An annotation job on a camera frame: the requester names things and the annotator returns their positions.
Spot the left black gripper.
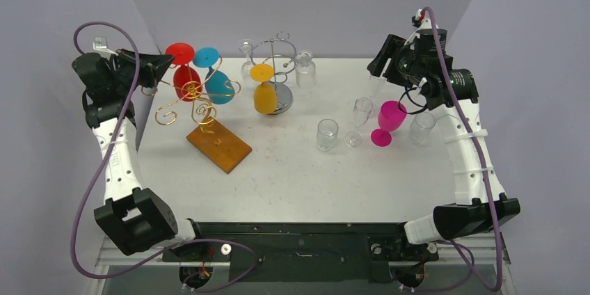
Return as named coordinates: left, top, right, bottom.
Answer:
left=111, top=49, right=174, bottom=95

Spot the red wine glass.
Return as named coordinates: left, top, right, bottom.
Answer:
left=166, top=42, right=202, bottom=102

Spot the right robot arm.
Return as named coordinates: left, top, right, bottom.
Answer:
left=367, top=29, right=521, bottom=258

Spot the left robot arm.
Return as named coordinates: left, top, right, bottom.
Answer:
left=72, top=49, right=208, bottom=260

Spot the blue wine glass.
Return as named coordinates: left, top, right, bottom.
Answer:
left=193, top=47, right=234, bottom=104

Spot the pink wine glass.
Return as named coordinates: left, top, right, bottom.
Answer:
left=370, top=100, right=407, bottom=147

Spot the clear ribbed glass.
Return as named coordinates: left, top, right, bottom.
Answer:
left=294, top=50, right=317, bottom=88

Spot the yellow wine glass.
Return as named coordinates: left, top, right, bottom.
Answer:
left=250, top=63, right=278, bottom=115

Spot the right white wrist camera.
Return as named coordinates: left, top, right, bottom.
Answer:
left=404, top=8, right=432, bottom=45

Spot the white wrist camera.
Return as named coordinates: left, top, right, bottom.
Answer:
left=93, top=37, right=117, bottom=58
left=404, top=8, right=432, bottom=45

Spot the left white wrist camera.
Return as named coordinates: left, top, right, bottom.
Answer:
left=93, top=37, right=117, bottom=58

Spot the gold wire glass rack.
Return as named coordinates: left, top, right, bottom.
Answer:
left=154, top=57, right=252, bottom=174

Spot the chrome wire glass rack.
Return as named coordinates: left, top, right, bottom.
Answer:
left=252, top=31, right=296, bottom=115

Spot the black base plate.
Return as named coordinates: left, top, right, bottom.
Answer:
left=163, top=222, right=439, bottom=283

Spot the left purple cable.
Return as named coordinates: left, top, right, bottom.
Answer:
left=70, top=21, right=259, bottom=294

